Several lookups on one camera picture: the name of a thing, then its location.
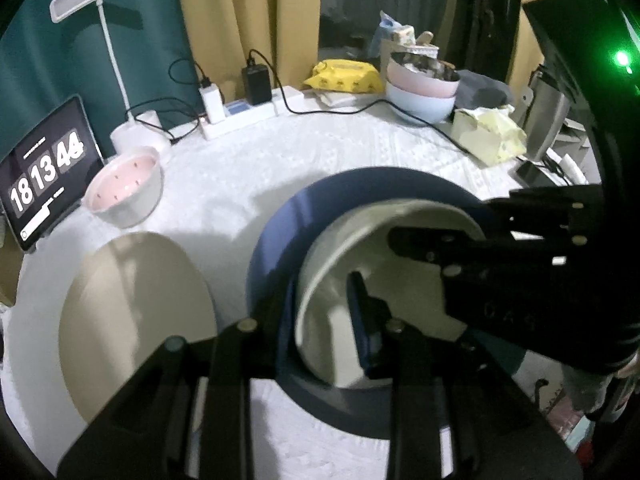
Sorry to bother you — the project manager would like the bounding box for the white charger black cable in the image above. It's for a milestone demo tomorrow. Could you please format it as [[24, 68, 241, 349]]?
[[168, 56, 212, 90]]

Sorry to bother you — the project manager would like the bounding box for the yellow curtain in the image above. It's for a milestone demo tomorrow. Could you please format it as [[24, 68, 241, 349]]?
[[172, 0, 322, 107]]

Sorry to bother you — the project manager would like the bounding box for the small white pink-lined bowl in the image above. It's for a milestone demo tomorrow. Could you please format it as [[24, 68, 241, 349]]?
[[82, 145, 165, 229]]

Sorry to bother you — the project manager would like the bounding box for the pink steel-lined bowl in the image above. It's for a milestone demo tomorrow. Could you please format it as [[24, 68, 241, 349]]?
[[386, 54, 461, 99]]

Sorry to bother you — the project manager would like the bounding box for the beige bowl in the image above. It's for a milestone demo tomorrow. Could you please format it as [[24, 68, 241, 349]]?
[[295, 197, 489, 391]]

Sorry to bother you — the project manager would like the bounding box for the tablet with clock display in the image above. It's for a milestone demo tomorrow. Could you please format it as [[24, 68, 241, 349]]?
[[0, 93, 105, 253]]

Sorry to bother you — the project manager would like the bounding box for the teal curtain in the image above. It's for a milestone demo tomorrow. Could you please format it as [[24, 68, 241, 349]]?
[[0, 0, 202, 166]]

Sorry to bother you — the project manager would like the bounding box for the black smartphone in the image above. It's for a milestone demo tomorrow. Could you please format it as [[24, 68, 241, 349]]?
[[515, 157, 552, 189]]

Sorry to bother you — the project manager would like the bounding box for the beige plate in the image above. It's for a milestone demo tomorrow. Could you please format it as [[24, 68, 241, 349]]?
[[58, 232, 219, 424]]

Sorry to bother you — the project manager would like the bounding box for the dark blue plate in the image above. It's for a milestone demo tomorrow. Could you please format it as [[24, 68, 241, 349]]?
[[245, 167, 501, 442]]

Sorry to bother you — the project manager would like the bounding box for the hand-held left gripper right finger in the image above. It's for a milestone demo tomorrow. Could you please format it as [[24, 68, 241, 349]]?
[[349, 272, 584, 480]]

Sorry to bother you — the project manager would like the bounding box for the white power strip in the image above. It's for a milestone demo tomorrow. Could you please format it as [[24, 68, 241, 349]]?
[[200, 87, 307, 141]]

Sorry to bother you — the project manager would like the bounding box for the grey cloth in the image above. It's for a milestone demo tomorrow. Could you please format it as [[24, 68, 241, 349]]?
[[456, 69, 514, 109]]

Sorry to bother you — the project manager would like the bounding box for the long black cable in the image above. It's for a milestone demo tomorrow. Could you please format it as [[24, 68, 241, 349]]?
[[367, 99, 473, 155]]

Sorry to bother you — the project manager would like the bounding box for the yellow tissue pack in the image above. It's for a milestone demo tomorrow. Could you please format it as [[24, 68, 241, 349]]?
[[451, 105, 529, 167]]

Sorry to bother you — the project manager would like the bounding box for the lamp black cable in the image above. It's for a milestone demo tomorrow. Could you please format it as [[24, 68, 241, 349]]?
[[124, 97, 207, 144]]

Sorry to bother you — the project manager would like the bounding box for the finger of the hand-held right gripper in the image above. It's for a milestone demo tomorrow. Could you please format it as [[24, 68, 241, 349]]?
[[388, 225, 552, 282], [483, 183, 607, 247]]

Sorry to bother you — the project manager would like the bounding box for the silver metal flask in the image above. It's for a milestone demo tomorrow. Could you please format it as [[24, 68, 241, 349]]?
[[519, 66, 572, 162]]

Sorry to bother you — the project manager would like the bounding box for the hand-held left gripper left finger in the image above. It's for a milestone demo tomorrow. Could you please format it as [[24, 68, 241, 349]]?
[[57, 280, 301, 480]]

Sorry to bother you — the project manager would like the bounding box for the white textured tablecloth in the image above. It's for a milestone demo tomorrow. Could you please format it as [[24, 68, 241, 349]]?
[[0, 95, 591, 480]]

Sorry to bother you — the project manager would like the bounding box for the white packet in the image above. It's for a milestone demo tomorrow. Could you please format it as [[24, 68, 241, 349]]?
[[314, 90, 373, 109]]

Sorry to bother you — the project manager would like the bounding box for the light blue bowl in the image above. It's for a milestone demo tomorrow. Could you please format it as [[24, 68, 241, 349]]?
[[385, 81, 458, 124]]

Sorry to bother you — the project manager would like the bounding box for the yellow wipes pack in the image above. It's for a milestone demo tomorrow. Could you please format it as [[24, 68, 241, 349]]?
[[301, 59, 385, 95]]

